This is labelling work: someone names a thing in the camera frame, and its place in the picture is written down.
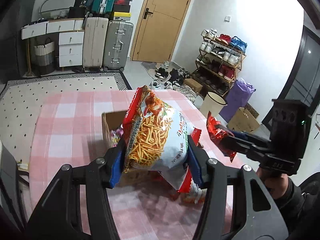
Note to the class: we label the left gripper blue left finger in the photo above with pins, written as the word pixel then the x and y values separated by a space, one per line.
pixel 117 159

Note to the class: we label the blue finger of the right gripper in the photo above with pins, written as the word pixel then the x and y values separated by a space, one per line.
pixel 235 144
pixel 244 136

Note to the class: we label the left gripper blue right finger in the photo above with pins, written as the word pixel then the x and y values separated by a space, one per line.
pixel 193 164

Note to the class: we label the red wafer snack pack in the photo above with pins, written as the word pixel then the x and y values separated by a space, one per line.
pixel 217 133

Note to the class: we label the purple snack bag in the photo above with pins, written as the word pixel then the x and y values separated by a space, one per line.
pixel 115 135

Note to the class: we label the white fries snack bag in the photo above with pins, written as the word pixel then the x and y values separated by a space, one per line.
pixel 195 196

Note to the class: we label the white red Korean noodle bag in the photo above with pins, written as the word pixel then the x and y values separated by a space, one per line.
pixel 157 136

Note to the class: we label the person's right hand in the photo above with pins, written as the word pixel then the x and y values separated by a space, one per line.
pixel 276 184

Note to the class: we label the brown carton on floor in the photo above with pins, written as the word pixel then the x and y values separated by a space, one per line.
pixel 243 121

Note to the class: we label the cream trash bin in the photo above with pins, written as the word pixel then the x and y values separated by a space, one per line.
pixel 212 103

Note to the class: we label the brown SF cardboard box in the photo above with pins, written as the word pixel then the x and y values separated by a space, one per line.
pixel 134 176

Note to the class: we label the pink checkered tablecloth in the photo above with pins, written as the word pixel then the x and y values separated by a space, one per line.
pixel 143 211

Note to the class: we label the small brown shoe box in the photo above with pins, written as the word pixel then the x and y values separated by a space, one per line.
pixel 194 85

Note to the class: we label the wooden shoe rack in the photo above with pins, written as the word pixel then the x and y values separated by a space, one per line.
pixel 219 61

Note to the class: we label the pile of shoes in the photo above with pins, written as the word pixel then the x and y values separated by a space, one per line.
pixel 169 76

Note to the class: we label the patterned floor rug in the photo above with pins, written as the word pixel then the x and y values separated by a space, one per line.
pixel 24 101

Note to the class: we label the silver grey suitcase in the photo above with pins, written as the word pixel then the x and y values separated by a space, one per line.
pixel 117 43

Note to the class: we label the woven laundry basket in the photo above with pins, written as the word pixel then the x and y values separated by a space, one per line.
pixel 45 57

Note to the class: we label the beige suitcase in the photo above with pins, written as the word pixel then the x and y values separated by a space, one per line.
pixel 94 42

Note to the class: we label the wooden door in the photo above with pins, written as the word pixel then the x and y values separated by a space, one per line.
pixel 157 31

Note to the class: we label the white drawer desk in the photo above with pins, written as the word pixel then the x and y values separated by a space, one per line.
pixel 68 36

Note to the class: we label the stacked shoe boxes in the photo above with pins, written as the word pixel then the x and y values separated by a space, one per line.
pixel 121 10

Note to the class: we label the oval mirror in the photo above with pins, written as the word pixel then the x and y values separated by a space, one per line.
pixel 54 8

